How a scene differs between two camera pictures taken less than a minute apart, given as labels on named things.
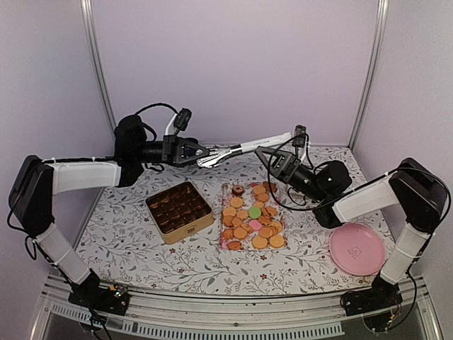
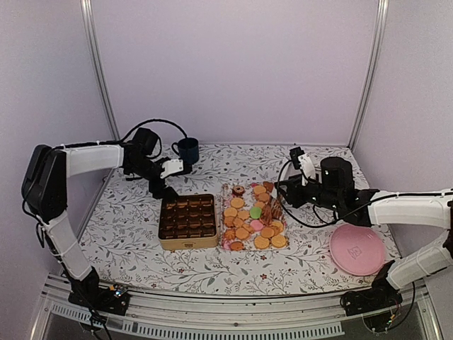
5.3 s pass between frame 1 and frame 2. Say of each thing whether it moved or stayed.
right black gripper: moved
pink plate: stayed
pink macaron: stayed
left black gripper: moved
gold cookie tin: moved
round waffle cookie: stayed
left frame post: stayed
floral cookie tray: stayed
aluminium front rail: stayed
